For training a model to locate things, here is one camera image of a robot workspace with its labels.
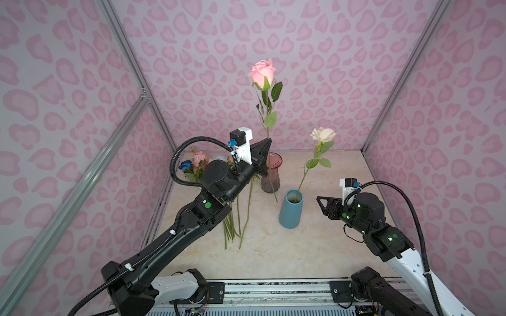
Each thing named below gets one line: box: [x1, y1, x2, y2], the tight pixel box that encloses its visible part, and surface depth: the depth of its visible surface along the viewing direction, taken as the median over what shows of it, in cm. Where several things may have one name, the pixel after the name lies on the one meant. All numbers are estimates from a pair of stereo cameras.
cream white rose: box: [297, 127, 337, 193], surface depth 69 cm
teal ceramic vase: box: [278, 188, 304, 230], surface depth 80 cm
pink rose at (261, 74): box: [248, 57, 283, 203], surface depth 44 cm
